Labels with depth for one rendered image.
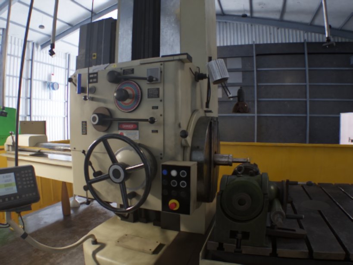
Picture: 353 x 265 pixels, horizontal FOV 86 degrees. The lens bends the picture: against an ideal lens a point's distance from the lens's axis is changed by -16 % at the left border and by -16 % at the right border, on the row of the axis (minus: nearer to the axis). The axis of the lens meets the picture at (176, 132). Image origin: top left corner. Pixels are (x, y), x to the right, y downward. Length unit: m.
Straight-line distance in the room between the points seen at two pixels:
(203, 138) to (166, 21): 1.17
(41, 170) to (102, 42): 1.37
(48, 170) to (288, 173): 3.14
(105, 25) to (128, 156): 1.58
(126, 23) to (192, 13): 0.64
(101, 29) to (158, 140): 1.55
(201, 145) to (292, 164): 2.49
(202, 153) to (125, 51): 1.30
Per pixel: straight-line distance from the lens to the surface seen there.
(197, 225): 1.97
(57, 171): 2.14
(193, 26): 1.95
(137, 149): 0.95
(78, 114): 1.48
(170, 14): 2.06
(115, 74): 1.25
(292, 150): 3.54
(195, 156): 1.22
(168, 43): 1.96
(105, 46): 2.31
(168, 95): 1.15
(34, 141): 2.45
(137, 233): 2.02
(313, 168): 3.65
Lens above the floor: 1.55
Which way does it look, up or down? 3 degrees down
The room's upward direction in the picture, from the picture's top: straight up
